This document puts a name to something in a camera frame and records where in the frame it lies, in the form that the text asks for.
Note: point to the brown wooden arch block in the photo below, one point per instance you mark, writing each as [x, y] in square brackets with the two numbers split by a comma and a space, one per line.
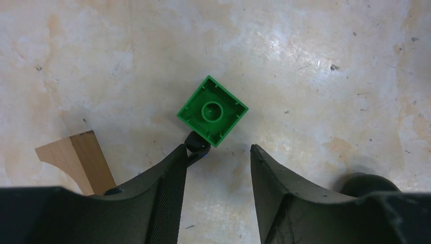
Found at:
[81, 158]

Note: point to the green block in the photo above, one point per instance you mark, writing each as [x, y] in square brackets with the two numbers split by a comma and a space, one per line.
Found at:
[212, 111]

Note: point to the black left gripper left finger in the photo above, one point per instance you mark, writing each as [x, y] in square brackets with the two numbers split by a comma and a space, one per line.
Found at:
[145, 209]

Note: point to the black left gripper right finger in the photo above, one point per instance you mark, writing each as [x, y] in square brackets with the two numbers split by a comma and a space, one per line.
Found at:
[292, 209]

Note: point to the black stem earbud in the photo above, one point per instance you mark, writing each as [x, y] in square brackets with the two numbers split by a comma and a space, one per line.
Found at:
[198, 147]

